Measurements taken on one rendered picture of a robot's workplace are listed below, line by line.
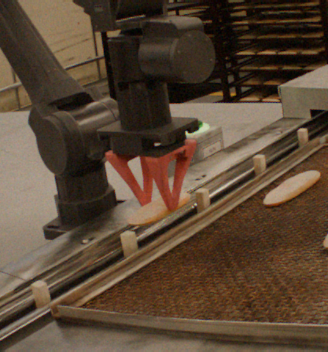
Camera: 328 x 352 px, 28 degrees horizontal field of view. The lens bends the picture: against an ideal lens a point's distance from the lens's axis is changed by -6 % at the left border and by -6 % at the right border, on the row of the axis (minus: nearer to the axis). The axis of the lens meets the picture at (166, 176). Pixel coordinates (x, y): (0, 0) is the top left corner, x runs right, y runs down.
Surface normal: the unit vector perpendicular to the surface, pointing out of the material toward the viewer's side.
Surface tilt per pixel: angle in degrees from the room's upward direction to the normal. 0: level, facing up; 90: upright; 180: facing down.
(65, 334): 10
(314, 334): 90
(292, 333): 90
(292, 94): 90
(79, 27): 90
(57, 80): 46
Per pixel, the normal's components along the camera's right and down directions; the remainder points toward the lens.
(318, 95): -0.62, 0.33
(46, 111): 0.36, -0.54
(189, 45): 0.65, 0.15
